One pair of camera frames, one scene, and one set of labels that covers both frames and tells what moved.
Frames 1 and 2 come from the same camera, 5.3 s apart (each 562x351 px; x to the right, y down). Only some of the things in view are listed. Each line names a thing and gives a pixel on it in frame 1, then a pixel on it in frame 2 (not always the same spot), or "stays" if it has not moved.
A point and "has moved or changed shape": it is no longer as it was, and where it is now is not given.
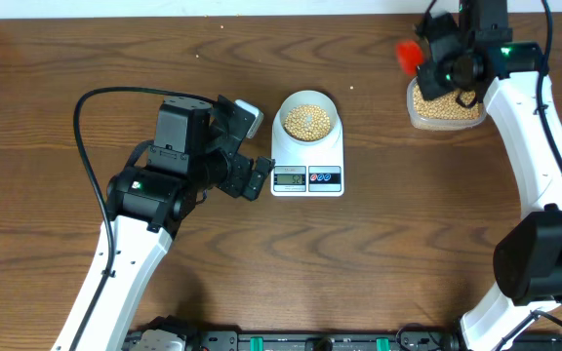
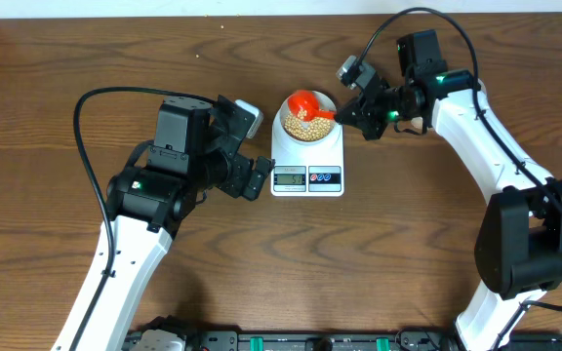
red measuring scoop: (410, 55) has moved or changed shape
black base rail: (351, 339) stays
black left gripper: (237, 168) stays
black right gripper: (426, 74) to (364, 118)
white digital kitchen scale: (306, 171) stays
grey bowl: (308, 116) stays
